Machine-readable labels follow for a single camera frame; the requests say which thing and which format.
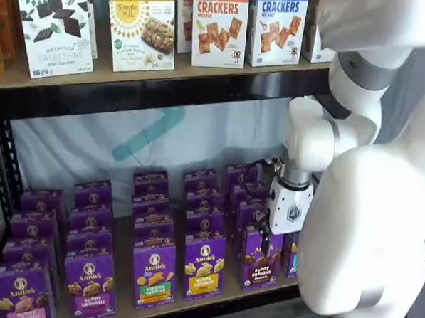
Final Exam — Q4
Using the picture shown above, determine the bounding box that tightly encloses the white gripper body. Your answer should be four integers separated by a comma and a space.
265, 176, 315, 238

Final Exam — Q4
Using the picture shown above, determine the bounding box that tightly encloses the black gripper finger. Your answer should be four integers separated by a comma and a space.
259, 234, 272, 260
255, 218, 268, 241

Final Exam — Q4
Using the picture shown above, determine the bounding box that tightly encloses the purple box brown patch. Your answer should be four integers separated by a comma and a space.
240, 225, 285, 292

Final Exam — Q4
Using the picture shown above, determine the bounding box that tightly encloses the purple Annie's snack box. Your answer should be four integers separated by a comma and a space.
131, 194, 172, 224
1, 233, 58, 269
68, 206, 115, 235
65, 228, 115, 260
235, 198, 272, 255
8, 208, 61, 243
19, 186, 68, 216
225, 162, 261, 187
230, 182, 271, 206
132, 168, 171, 200
132, 218, 177, 249
184, 189, 223, 214
73, 177, 115, 211
181, 166, 219, 194
184, 209, 227, 241

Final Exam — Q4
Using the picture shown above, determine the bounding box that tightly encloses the purple box yellow patch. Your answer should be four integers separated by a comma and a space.
182, 234, 228, 304

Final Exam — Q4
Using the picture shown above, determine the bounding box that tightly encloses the purple box green patch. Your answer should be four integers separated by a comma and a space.
130, 242, 179, 312

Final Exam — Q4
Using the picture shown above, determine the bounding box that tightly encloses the purple box pink patch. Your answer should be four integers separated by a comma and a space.
61, 250, 120, 318

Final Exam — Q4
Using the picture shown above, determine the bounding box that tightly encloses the blue pretzel crackers box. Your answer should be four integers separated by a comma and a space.
246, 0, 310, 70

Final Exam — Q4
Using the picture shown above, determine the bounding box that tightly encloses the orange pretzel crackers box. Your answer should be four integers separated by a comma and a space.
189, 0, 250, 70
173, 0, 195, 55

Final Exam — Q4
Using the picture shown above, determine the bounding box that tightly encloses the purple box pink bunny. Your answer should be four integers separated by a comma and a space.
0, 260, 59, 318

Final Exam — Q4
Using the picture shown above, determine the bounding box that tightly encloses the white sweet thins box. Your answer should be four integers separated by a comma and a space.
9, 0, 98, 83
80, 0, 102, 60

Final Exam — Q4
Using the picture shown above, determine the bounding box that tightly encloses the pale fabric curtain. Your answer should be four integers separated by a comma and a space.
373, 43, 425, 149

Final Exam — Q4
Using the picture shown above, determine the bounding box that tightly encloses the white backdrop sheet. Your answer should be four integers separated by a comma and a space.
5, 80, 330, 223

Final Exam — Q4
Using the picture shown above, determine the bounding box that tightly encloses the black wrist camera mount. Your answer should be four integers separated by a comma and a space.
260, 154, 284, 176

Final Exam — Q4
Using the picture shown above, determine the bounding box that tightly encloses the black metal shelf frame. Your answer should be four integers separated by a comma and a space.
0, 53, 353, 318

